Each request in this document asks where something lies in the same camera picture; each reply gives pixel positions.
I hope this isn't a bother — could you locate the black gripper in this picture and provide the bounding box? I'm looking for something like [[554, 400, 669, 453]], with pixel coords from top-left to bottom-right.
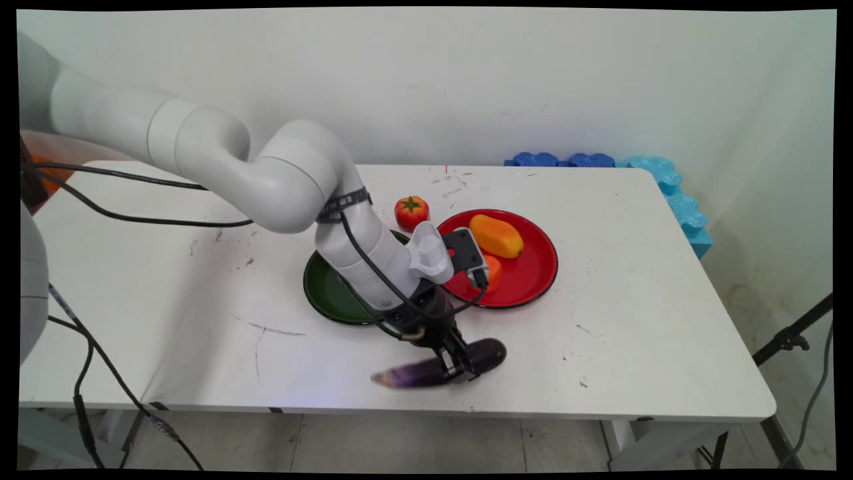
[[383, 280, 492, 385]]

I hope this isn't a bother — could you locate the purple eggplant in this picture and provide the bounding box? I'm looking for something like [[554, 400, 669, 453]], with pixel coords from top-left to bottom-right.
[[371, 338, 508, 390]]

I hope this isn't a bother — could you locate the orange tangerine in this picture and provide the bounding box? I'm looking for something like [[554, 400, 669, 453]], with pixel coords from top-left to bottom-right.
[[481, 255, 504, 295]]

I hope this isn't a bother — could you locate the red plate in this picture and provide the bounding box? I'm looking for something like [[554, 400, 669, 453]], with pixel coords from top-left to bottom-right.
[[436, 209, 559, 310]]

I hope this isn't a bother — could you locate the orange yellow mango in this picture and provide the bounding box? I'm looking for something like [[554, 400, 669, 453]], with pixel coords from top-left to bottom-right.
[[469, 213, 525, 260]]

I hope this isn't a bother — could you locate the dark green plate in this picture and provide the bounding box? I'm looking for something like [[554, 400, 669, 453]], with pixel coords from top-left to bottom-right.
[[303, 229, 414, 327]]

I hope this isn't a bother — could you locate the red tomato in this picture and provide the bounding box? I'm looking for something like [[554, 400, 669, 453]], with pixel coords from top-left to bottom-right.
[[395, 195, 430, 232]]

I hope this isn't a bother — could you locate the light blue foam mat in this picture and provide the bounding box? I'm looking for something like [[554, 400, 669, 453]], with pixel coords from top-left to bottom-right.
[[625, 155, 714, 260]]

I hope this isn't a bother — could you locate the black tripod stand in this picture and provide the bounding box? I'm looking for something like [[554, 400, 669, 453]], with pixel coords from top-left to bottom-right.
[[752, 293, 834, 367]]

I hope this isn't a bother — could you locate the orange object behind table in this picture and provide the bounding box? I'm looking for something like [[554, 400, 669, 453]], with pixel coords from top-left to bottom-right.
[[31, 155, 75, 195]]

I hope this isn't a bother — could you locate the dark maroon object behind table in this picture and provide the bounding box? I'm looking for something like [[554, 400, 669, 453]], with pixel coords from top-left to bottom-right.
[[19, 133, 51, 215]]

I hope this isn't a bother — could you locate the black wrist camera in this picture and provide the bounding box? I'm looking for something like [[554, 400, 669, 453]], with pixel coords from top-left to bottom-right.
[[442, 227, 491, 291]]

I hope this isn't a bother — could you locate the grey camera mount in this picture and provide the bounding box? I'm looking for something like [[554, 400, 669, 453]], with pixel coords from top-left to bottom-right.
[[407, 221, 455, 285]]

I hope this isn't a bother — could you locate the black velcro strap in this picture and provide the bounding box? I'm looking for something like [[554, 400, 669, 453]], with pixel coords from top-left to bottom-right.
[[316, 187, 373, 225]]

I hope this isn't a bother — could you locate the black floor cable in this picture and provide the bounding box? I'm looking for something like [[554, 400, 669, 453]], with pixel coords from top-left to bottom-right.
[[47, 283, 205, 471]]

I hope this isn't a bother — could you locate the grey hanging cable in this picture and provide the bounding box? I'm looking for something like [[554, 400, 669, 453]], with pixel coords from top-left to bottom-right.
[[778, 323, 835, 469]]

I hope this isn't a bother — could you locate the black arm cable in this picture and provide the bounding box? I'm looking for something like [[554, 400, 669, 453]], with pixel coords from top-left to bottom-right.
[[19, 162, 490, 342]]

